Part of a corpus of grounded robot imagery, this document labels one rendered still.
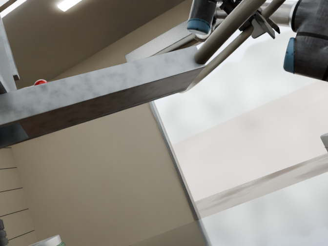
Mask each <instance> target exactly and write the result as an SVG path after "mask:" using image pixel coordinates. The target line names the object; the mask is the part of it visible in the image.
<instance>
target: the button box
mask: <svg viewBox="0 0 328 246"><path fill-rule="evenodd" d="M0 35H1V38H2V42H3V45H4V48H5V52H6V55H7V58H8V61H9V65H10V68H11V71H12V75H13V78H14V81H17V80H19V79H20V78H19V74H18V71H17V68H16V64H15V61H14V58H13V55H12V51H11V48H10V45H9V41H8V38H7V35H6V31H5V29H4V25H3V22H2V19H1V15H0Z"/></svg>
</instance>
